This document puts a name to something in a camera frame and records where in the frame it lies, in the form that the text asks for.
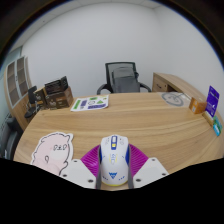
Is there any white blue yellow computer mouse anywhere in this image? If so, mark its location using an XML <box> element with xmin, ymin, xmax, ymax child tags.
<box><xmin>98</xmin><ymin>134</ymin><xmax>131</xmax><ymax>187</ymax></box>

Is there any wooden shelf unit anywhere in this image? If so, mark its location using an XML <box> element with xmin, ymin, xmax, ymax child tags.
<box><xmin>3</xmin><ymin>55</ymin><xmax>33</xmax><ymax>131</ymax></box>

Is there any small black chair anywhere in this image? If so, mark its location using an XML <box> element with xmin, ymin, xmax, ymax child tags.
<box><xmin>23</xmin><ymin>85</ymin><xmax>43</xmax><ymax>119</ymax></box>

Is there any dark padded office chair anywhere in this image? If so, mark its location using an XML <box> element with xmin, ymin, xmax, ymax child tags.
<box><xmin>0</xmin><ymin>116</ymin><xmax>24</xmax><ymax>161</ymax></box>

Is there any wide brown cardboard box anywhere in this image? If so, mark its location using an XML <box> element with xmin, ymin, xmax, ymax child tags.
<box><xmin>44</xmin><ymin>86</ymin><xmax>74</xmax><ymax>109</ymax></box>

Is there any narrow brown cardboard box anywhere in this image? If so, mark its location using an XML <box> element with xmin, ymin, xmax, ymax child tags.
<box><xmin>34</xmin><ymin>87</ymin><xmax>48</xmax><ymax>106</ymax></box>

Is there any purple upright card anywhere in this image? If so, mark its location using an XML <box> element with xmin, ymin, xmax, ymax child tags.
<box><xmin>204</xmin><ymin>85</ymin><xmax>221</xmax><ymax>118</ymax></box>

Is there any grey backpack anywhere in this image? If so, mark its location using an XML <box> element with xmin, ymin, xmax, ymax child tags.
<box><xmin>111</xmin><ymin>66</ymin><xmax>141</xmax><ymax>94</ymax></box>

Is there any small tan box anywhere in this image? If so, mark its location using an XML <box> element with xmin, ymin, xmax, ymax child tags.
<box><xmin>202</xmin><ymin>110</ymin><xmax>216</xmax><ymax>127</ymax></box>

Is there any pink animal-shaped mouse pad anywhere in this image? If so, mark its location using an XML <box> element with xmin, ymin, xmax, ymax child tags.
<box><xmin>29</xmin><ymin>131</ymin><xmax>74</xmax><ymax>177</ymax></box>

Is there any small blue box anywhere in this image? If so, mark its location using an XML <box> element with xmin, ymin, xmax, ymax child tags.
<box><xmin>212</xmin><ymin>121</ymin><xmax>221</xmax><ymax>137</ymax></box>

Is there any white sheet with grey circle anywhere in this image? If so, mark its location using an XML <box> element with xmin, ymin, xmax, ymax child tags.
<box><xmin>157</xmin><ymin>91</ymin><xmax>193</xmax><ymax>108</ymax></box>

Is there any orange box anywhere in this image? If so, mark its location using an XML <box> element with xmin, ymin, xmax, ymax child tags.
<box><xmin>188</xmin><ymin>96</ymin><xmax>208</xmax><ymax>115</ymax></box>

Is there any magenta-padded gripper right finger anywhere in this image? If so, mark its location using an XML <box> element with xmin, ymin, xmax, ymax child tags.
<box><xmin>126</xmin><ymin>143</ymin><xmax>170</xmax><ymax>190</ymax></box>

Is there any black mesh office chair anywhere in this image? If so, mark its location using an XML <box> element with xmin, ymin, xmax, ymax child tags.
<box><xmin>96</xmin><ymin>61</ymin><xmax>152</xmax><ymax>95</ymax></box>

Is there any white green purple printed sheet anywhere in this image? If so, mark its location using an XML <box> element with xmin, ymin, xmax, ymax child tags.
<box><xmin>70</xmin><ymin>94</ymin><xmax>110</xmax><ymax>112</ymax></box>

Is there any black cardboard box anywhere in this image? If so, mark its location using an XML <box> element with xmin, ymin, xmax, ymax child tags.
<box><xmin>44</xmin><ymin>75</ymin><xmax>69</xmax><ymax>96</ymax></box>

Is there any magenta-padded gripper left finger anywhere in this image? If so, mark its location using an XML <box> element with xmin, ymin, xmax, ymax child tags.
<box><xmin>59</xmin><ymin>143</ymin><xmax>103</xmax><ymax>190</ymax></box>

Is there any green flat box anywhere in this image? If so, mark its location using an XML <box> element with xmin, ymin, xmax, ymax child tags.
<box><xmin>214</xmin><ymin>115</ymin><xmax>223</xmax><ymax>133</ymax></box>

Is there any wooden side desk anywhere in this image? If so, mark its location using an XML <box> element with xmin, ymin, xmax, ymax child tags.
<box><xmin>151</xmin><ymin>72</ymin><xmax>209</xmax><ymax>101</ymax></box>

